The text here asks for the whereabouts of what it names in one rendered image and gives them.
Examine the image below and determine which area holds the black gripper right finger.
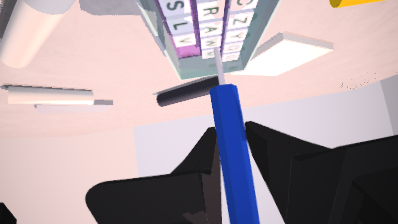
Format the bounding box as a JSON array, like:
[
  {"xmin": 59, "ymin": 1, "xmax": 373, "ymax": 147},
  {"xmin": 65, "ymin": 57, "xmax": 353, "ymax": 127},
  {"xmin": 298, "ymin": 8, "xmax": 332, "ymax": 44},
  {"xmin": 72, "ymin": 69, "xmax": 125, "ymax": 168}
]
[{"xmin": 245, "ymin": 121, "xmax": 398, "ymax": 224}]

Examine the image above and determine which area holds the grey keyboard with white letter keys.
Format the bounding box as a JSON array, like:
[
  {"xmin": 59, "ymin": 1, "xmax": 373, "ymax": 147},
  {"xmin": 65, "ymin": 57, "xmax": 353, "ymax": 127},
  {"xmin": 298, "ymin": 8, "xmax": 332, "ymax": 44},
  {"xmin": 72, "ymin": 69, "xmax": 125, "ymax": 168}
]
[{"xmin": 135, "ymin": 0, "xmax": 283, "ymax": 81}]

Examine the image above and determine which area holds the blue stylus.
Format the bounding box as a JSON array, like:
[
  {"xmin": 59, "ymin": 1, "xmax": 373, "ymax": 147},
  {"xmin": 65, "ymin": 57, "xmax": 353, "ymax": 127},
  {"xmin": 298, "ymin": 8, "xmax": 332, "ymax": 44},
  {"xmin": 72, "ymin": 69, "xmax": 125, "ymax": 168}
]
[{"xmin": 209, "ymin": 47, "xmax": 260, "ymax": 224}]

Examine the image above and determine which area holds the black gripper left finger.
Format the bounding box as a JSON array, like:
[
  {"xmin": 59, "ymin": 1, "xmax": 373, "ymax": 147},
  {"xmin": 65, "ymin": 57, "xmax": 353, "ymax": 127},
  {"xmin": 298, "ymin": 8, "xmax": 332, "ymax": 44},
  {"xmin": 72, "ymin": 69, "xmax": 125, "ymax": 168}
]
[{"xmin": 85, "ymin": 127, "xmax": 222, "ymax": 224}]

